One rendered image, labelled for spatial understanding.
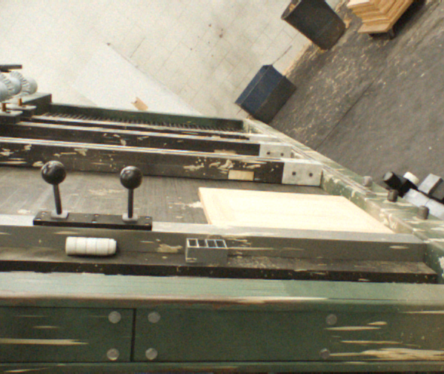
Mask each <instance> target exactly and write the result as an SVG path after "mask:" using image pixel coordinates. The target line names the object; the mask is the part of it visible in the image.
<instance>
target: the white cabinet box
mask: <svg viewBox="0 0 444 374"><path fill-rule="evenodd" d="M71 87H72V88H74V89H75V90H77V91H78V92H79V93H81V94H83V95H84V96H86V97H87V98H88V99H89V100H90V101H91V102H93V103H94V104H95V105H98V106H99V107H109V108H125V109H134V110H143V111H161V112H169V113H178V114H187V115H196V116H202V115H201V113H199V112H198V111H197V110H196V109H195V108H193V107H192V106H191V105H189V104H188V103H186V102H185V101H184V100H183V99H181V97H180V96H178V95H177V94H176V93H174V92H173V91H171V90H170V89H169V88H167V87H166V86H165V85H163V84H162V82H160V81H159V80H158V79H156V78H155V77H154V76H152V75H151V74H150V73H148V72H147V71H146V70H145V69H144V68H141V66H140V65H138V64H137V63H136V62H134V61H133V60H132V59H131V58H130V57H128V56H126V55H125V54H123V52H122V51H121V50H120V49H118V48H117V47H116V46H115V45H113V44H111V43H109V42H103V43H101V45H100V46H99V48H98V49H97V51H96V52H95V53H94V54H93V56H92V57H91V59H90V60H89V62H88V63H87V64H86V67H85V68H84V70H83V71H82V72H81V73H80V74H79V75H78V77H77V78H76V80H75V81H74V83H73V85H72V86H71Z"/></svg>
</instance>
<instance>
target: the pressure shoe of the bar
mask: <svg viewBox="0 0 444 374"><path fill-rule="evenodd" d="M228 179H229V180H249V181H253V180H254V171H237V170H228Z"/></svg>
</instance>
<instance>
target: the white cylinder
mask: <svg viewBox="0 0 444 374"><path fill-rule="evenodd" d="M65 254H67V255H87V256H95V255H96V256H108V255H109V256H113V255H115V254H116V241H114V240H109V239H102V238H99V239H96V238H88V239H87V238H84V237H78V238H77V237H68V239H67V243H66V244H65Z"/></svg>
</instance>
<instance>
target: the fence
mask: <svg viewBox="0 0 444 374"><path fill-rule="evenodd" d="M34 217H35V216H25V215H8V214H0V246H10V247H31V248H53V249H65V244H66V243H67V239H68V237H77V238H78V237H84V238H87V239H88V238H96V239H99V238H102V239H109V240H114V241H116V251H138V252H179V253H180V254H184V253H185V242H186V239H202V240H225V244H226V246H227V248H228V255H242V256H263V257H305V258H326V259H348V260H389V261H411V262H422V261H423V258H424V254H425V248H426V245H427V243H425V242H424V241H421V240H420V239H418V238H417V237H416V236H415V235H413V234H397V233H381V232H349V231H333V230H316V229H284V228H268V227H251V226H219V225H202V224H187V223H154V221H153V228H152V231H145V230H127V229H92V228H75V227H58V226H33V218H34Z"/></svg>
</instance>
